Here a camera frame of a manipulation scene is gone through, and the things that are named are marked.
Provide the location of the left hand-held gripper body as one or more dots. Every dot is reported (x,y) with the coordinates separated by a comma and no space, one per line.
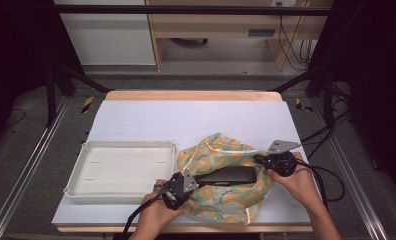
(176,193)

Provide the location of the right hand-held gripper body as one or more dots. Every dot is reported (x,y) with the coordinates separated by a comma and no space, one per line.
(282,163)

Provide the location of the black rectangular case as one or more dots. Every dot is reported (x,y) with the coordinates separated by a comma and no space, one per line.
(227,176)

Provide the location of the orange print cloth bag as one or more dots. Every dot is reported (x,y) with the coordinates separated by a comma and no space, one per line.
(219,200)

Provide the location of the white plastic tray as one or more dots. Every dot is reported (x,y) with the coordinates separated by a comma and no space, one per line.
(126,170)

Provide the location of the person's right hand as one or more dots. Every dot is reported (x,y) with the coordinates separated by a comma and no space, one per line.
(297,185)

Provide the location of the person's left hand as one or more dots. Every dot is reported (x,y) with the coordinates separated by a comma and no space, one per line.
(156,215)

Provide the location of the black yellow tape piece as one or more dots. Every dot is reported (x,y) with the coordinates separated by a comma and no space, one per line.
(301,105)
(87,104)

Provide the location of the white table sheet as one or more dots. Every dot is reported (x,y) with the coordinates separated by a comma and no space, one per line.
(186,116)

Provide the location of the black curtain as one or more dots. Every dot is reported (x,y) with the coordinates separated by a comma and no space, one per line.
(376,83)
(16,50)

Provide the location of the light wooden desk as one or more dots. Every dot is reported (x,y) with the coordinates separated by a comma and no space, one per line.
(216,23)

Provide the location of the white cabinet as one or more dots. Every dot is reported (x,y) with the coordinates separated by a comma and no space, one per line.
(109,40)

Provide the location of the aluminium floor rail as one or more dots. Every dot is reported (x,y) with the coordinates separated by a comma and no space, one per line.
(29,163)
(352,173)

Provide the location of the black metal frame strut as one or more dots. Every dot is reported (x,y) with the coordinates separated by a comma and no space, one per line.
(51,96)
(328,100)

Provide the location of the black horizontal frame bar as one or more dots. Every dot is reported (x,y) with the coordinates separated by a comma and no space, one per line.
(186,10)

